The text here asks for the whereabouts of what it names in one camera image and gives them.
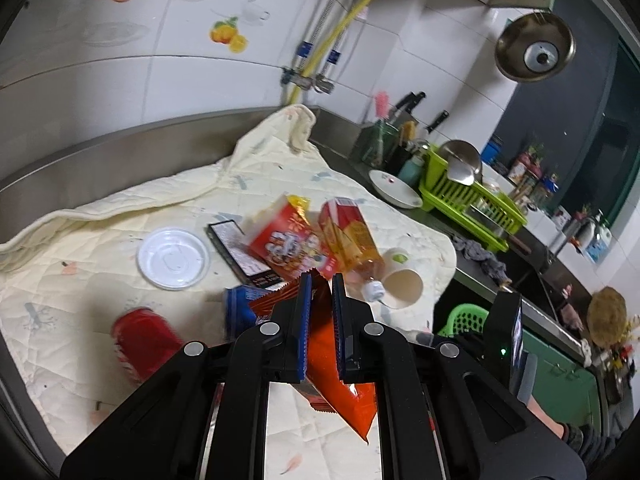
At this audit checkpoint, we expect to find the red snack box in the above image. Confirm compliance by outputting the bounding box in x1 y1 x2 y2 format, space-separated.
248 194 341 281

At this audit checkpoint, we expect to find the metal pipe valve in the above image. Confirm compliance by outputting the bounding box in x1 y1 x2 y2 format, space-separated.
280 66 333 93

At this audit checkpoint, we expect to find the orange-labelled plastic bottle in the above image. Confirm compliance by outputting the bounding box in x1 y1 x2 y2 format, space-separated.
318 197 387 303

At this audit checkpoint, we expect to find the metal bowl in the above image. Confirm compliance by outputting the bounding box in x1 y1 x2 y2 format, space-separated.
440 140 483 183

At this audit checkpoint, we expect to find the yellow gas pipe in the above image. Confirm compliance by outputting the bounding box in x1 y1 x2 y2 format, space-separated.
285 0 393 106

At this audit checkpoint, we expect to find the cream quilted blanket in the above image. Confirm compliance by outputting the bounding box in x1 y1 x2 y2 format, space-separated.
0 104 458 480

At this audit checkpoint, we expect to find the green plastic basket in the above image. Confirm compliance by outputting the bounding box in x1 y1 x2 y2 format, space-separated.
436 304 491 338

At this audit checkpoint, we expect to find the black-handled knife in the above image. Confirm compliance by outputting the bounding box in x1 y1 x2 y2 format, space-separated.
422 110 450 133
390 91 427 116

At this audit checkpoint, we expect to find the white plastic lid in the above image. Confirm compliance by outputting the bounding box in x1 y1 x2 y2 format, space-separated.
136 227 211 291

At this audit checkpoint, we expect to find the metal flexible hose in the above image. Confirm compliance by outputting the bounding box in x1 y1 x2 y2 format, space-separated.
299 0 353 76

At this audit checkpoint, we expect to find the white plate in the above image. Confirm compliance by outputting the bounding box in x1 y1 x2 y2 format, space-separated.
368 169 424 210

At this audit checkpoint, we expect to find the orange snack bag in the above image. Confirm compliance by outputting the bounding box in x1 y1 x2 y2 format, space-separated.
250 267 378 443

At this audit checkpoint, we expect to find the dish soap bottle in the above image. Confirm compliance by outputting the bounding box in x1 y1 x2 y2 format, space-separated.
585 212 613 263

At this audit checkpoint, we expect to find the grey rag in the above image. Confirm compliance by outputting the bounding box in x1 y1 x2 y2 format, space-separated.
452 234 508 285

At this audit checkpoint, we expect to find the green knife holder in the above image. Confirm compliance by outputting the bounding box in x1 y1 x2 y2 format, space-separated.
350 120 401 168

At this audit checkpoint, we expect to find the green cabinet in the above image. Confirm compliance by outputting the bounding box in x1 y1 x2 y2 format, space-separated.
500 285 601 441

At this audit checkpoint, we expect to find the black box with white label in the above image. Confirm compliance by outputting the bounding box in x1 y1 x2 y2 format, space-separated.
207 220 286 291

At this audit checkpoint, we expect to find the green dish rack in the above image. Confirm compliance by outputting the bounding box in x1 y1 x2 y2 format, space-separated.
417 144 528 254

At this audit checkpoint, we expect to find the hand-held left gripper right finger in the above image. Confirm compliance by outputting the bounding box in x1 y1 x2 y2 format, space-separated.
331 272 588 480

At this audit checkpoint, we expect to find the blue snack packet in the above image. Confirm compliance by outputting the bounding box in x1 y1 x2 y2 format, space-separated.
223 285 281 341

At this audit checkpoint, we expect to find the red jar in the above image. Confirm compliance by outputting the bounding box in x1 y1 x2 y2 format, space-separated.
507 152 531 186

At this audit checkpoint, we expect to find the white paper cup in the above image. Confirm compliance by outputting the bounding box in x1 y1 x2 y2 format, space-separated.
378 247 425 309

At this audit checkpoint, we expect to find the brown scrub ball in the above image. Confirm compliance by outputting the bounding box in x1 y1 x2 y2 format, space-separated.
586 286 627 348

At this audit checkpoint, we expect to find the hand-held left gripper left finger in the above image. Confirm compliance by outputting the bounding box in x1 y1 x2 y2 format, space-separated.
60 271 314 480

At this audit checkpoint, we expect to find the person's right forearm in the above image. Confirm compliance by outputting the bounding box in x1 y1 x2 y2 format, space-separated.
525 395 626 471

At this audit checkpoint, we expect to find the teal cup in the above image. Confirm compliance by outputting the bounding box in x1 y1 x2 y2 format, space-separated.
398 155 426 186

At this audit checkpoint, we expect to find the orange fruit wall sticker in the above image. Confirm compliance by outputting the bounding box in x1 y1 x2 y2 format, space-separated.
210 17 248 53

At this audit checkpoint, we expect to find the red drink can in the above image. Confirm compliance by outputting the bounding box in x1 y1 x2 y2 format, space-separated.
111 308 186 383

